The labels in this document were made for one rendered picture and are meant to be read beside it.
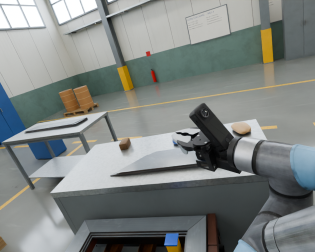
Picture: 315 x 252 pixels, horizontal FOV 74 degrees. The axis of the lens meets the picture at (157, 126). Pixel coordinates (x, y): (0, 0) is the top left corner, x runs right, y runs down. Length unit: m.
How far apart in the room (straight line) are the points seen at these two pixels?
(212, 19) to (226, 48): 1.18
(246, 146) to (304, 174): 0.11
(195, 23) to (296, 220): 8.82
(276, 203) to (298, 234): 0.14
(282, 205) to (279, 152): 0.10
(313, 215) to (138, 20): 9.68
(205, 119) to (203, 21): 8.53
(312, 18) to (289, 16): 0.61
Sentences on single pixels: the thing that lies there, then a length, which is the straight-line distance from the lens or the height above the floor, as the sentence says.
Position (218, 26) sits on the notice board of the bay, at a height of 1.63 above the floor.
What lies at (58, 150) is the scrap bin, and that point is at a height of 0.11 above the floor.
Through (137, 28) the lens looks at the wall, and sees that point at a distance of 9.87.
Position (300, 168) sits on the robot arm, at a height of 1.45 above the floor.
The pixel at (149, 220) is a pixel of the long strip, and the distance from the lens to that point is 1.25.
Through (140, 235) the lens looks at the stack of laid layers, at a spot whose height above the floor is 0.83.
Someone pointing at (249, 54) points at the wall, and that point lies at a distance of 8.96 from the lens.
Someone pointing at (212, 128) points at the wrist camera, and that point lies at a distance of 0.49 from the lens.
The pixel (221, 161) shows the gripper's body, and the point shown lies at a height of 1.41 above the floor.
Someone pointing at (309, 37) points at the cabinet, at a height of 0.58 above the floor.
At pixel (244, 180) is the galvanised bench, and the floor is 1.02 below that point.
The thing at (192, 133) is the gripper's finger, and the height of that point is 1.46.
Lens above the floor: 1.71
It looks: 21 degrees down
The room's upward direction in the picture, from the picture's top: 17 degrees counter-clockwise
